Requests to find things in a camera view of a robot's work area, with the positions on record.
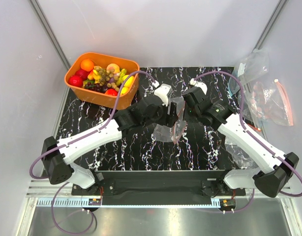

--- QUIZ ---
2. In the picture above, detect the orange fruit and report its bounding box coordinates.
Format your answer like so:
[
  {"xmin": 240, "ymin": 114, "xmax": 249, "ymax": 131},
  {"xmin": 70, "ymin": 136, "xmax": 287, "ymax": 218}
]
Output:
[{"xmin": 80, "ymin": 59, "xmax": 94, "ymax": 72}]

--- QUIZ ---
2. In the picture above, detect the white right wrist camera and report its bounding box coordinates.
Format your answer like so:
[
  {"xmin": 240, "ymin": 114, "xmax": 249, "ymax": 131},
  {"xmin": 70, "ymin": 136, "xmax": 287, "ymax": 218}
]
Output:
[{"xmin": 190, "ymin": 79, "xmax": 208, "ymax": 95}]

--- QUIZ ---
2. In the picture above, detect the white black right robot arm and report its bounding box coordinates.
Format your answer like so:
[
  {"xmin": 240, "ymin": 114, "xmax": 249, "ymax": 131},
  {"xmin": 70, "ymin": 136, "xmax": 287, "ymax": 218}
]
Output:
[{"xmin": 182, "ymin": 87, "xmax": 299, "ymax": 198}]

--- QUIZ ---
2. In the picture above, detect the bright red apple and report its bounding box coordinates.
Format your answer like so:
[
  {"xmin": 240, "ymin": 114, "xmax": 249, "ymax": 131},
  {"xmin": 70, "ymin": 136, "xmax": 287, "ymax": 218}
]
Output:
[{"xmin": 68, "ymin": 75, "xmax": 83, "ymax": 88}]

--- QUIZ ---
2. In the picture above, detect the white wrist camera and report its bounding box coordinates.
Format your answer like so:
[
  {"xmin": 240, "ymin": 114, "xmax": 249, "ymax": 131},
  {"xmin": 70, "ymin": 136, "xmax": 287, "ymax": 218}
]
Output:
[
  {"xmin": 190, "ymin": 79, "xmax": 208, "ymax": 95},
  {"xmin": 154, "ymin": 84, "xmax": 172, "ymax": 106}
]

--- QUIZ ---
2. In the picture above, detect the dark red apple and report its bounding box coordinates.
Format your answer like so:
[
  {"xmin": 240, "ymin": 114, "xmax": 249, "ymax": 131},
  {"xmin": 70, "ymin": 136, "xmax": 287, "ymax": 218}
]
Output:
[{"xmin": 75, "ymin": 69, "xmax": 89, "ymax": 81}]

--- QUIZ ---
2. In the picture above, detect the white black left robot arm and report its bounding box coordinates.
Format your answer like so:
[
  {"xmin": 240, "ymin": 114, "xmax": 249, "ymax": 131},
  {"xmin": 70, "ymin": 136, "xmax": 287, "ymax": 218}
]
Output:
[{"xmin": 42, "ymin": 95, "xmax": 178, "ymax": 195}]

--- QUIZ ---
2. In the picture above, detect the yellow lemon small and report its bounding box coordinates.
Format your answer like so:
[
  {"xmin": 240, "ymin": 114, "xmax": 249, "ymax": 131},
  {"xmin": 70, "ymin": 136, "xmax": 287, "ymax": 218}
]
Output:
[{"xmin": 119, "ymin": 87, "xmax": 129, "ymax": 95}]

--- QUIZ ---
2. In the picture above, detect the pink peach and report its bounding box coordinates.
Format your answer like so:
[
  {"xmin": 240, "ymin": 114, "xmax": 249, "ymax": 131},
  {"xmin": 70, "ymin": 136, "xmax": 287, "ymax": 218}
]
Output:
[{"xmin": 106, "ymin": 63, "xmax": 120, "ymax": 73}]

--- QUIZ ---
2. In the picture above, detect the aluminium rail frame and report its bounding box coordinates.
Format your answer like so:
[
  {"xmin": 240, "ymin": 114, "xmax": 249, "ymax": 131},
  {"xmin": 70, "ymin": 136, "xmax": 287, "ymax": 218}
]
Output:
[{"xmin": 16, "ymin": 179, "xmax": 302, "ymax": 236}]

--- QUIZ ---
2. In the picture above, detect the green yellow banana bunch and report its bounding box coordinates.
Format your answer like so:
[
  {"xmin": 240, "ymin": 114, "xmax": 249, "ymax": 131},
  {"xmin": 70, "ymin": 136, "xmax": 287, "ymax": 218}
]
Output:
[{"xmin": 114, "ymin": 68, "xmax": 127, "ymax": 87}]

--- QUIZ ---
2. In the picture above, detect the yellow lemon large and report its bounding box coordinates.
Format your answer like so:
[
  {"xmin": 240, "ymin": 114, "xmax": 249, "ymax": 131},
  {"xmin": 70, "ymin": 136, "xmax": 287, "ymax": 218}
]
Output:
[{"xmin": 122, "ymin": 75, "xmax": 134, "ymax": 88}]

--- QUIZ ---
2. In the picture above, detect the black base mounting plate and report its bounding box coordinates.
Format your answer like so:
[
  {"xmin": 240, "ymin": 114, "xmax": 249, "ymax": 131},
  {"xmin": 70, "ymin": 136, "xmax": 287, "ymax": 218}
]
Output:
[{"xmin": 71, "ymin": 170, "xmax": 245, "ymax": 197}]

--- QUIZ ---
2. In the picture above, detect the filled zip bag red zipper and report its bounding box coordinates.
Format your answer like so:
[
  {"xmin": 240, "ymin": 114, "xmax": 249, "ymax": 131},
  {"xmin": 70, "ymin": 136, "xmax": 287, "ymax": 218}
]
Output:
[{"xmin": 242, "ymin": 79, "xmax": 294, "ymax": 126}]

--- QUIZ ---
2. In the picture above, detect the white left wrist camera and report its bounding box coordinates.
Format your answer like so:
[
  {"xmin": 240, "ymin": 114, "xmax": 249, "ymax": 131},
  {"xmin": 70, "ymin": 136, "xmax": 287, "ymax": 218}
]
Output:
[{"xmin": 154, "ymin": 84, "xmax": 172, "ymax": 106}]

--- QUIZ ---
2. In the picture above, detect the clear zip bag orange zipper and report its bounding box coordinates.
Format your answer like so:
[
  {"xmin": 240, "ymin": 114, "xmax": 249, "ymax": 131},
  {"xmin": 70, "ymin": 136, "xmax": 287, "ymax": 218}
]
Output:
[{"xmin": 153, "ymin": 97, "xmax": 186, "ymax": 144}]

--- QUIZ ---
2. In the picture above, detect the dark purple grape bunch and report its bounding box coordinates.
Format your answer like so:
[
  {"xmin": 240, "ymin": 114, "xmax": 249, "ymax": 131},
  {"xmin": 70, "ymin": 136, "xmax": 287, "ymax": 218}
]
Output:
[{"xmin": 84, "ymin": 83, "xmax": 104, "ymax": 93}]

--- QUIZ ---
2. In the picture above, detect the clear blue zip bag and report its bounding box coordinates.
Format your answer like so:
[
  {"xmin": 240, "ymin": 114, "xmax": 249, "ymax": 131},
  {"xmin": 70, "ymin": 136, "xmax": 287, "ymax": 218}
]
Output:
[{"xmin": 232, "ymin": 49, "xmax": 269, "ymax": 86}]

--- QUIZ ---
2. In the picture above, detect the orange plastic fruit basket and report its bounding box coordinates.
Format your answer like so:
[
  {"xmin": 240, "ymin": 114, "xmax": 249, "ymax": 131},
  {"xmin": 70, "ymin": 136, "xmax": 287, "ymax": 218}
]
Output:
[{"xmin": 64, "ymin": 52, "xmax": 140, "ymax": 110}]

